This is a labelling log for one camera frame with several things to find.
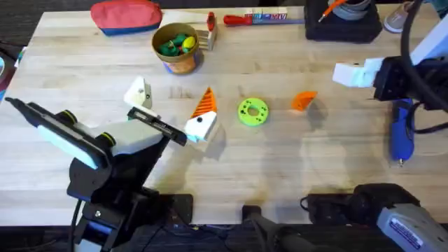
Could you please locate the orange ribbed wedge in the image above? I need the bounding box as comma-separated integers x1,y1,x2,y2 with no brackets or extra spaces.
291,90,319,113

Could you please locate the red and blue zip bag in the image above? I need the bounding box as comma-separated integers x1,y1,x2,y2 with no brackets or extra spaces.
90,0,164,37

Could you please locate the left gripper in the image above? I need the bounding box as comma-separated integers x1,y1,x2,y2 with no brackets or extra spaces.
66,76,218,204

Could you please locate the blue electric screwdriver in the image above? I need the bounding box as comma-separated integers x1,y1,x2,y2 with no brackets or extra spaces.
389,98,417,168

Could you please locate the black box with tape roll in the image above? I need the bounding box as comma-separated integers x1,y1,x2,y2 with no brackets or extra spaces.
303,0,383,43

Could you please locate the brown tub of toys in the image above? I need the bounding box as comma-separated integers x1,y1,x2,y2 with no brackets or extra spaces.
150,22,202,76

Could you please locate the wooden block with red ring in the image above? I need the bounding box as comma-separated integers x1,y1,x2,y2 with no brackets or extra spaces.
194,11,219,52

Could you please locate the black flat wrist plate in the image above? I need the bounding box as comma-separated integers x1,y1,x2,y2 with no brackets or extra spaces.
4,97,117,171

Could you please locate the thick black cable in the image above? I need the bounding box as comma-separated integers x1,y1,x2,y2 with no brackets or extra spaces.
400,0,448,113

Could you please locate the orange-handled tool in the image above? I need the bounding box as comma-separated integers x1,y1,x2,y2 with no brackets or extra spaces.
317,0,349,23

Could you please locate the thin black screwdriver cable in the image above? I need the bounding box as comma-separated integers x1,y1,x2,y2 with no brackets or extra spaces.
407,100,448,136

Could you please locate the green disc with holes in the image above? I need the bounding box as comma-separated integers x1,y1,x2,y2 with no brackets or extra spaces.
237,97,270,127

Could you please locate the red-handled tool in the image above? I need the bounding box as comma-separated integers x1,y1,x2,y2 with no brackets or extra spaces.
223,13,306,27

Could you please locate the grey shoe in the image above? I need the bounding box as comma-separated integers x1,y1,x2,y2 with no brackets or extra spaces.
382,1,414,34

